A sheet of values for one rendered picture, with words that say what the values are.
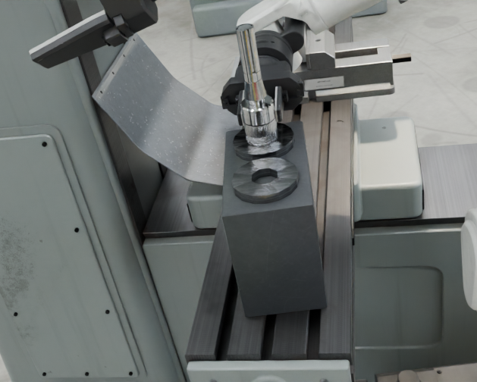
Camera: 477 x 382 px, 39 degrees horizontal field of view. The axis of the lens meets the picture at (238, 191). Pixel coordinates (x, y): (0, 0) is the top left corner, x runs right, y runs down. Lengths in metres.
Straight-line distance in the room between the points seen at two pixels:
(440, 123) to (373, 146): 1.71
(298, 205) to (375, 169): 0.59
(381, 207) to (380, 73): 0.28
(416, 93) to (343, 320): 2.57
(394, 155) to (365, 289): 0.31
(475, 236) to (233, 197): 0.33
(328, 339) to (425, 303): 0.68
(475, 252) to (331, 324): 0.22
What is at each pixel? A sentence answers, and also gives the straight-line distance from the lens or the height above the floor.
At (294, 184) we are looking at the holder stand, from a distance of 0.89.
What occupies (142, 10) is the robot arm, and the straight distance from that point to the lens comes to 0.45.
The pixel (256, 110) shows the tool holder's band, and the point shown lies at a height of 1.20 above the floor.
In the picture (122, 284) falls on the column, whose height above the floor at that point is 0.65.
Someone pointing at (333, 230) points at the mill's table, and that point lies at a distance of 1.12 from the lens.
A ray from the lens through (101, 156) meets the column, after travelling 1.41.
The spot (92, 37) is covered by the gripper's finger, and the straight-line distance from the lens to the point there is 0.47.
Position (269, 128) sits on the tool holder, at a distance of 0.96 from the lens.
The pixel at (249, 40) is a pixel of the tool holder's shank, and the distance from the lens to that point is 0.91.
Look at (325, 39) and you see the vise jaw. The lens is 1.50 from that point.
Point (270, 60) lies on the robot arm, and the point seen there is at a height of 1.21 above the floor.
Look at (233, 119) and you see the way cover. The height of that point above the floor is 0.88.
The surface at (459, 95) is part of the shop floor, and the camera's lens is 3.43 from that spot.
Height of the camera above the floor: 1.65
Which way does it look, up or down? 35 degrees down
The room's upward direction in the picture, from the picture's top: 12 degrees counter-clockwise
